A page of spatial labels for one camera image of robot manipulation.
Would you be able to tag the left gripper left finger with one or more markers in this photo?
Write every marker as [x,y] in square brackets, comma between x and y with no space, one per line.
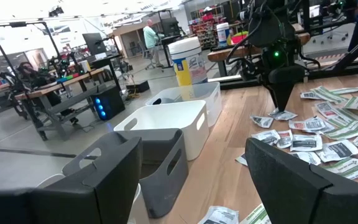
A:
[73,199]

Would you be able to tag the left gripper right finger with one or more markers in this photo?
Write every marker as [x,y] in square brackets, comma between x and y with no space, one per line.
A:
[291,193]

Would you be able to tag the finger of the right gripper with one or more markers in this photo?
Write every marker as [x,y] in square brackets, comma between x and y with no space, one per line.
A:
[286,93]
[273,93]

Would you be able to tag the white alcohol wipe packet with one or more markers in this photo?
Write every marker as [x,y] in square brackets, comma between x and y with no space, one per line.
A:
[306,158]
[266,137]
[283,115]
[315,124]
[337,151]
[306,143]
[240,159]
[308,95]
[217,215]
[261,121]

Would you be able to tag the white packet red print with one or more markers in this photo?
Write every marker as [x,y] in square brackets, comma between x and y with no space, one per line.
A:
[298,124]
[326,109]
[284,139]

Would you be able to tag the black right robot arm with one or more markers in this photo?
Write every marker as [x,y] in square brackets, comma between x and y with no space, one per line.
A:
[272,12]

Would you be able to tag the red plastic container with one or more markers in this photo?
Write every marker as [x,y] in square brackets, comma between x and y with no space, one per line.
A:
[238,37]

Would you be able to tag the wooden station table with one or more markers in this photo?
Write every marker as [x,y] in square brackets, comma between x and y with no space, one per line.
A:
[228,53]

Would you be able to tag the disinfecting wipes canister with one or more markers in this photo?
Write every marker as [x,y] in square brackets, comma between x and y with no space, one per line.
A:
[186,62]
[222,32]

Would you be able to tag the red parts shelf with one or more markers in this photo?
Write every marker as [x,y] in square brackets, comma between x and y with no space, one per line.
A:
[204,29]

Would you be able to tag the clear plastic bin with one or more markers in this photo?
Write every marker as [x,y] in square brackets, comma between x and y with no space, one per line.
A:
[197,93]

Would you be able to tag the dark grey plastic bin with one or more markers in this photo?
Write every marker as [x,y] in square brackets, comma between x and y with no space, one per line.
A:
[163,174]

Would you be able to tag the black computer tower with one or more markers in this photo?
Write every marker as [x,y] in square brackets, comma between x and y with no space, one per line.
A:
[109,102]

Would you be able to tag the black standing desk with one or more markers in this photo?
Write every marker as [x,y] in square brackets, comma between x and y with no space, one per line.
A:
[169,31]

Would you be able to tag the white plastic bin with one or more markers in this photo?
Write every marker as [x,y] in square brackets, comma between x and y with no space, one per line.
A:
[166,118]

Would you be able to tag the wooden workbench grey legs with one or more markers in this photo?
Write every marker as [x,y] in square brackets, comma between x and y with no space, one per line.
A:
[42,90]

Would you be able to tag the grey office chair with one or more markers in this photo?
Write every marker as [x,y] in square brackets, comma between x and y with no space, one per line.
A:
[146,53]

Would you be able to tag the black floor box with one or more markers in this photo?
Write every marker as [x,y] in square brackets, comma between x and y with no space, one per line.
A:
[138,86]

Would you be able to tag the black computer monitor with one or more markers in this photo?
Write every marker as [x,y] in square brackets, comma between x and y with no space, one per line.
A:
[94,43]

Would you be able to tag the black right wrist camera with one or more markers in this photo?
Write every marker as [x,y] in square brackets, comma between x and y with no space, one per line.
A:
[286,74]

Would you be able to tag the black ceiling camera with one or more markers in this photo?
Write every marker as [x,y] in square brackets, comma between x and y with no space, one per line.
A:
[56,11]

